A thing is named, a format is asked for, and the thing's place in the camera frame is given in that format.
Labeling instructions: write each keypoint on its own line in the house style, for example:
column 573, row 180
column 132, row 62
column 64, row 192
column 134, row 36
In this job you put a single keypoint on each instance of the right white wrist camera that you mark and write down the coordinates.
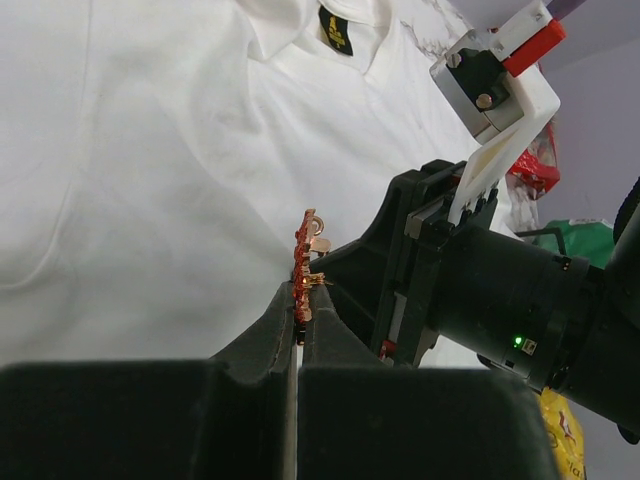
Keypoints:
column 492, row 82

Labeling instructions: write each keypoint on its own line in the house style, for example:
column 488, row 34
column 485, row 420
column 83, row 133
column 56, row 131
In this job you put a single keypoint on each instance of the white t-shirt daisy print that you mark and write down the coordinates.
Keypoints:
column 158, row 156

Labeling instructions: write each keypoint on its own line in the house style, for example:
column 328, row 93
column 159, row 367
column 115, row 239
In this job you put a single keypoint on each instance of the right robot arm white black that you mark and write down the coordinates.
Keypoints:
column 558, row 322

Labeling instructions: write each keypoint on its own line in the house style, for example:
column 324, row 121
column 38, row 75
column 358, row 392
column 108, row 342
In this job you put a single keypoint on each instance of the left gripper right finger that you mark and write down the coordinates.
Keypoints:
column 361, row 419

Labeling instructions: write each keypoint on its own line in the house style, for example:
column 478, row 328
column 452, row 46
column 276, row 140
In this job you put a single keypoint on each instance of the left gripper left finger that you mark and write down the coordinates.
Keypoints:
column 229, row 416

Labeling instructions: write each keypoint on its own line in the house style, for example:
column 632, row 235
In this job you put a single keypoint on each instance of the yellow Lays chips bag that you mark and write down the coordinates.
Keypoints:
column 565, row 435

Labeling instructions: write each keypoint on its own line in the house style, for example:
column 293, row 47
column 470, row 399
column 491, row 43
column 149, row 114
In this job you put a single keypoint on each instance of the red maple leaf brooch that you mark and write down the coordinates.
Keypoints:
column 308, row 242

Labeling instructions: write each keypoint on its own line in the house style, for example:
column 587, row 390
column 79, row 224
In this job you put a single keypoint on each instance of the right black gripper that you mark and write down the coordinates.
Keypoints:
column 382, row 284

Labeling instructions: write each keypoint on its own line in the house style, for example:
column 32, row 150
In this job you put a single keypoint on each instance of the red candy bag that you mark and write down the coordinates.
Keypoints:
column 537, row 167

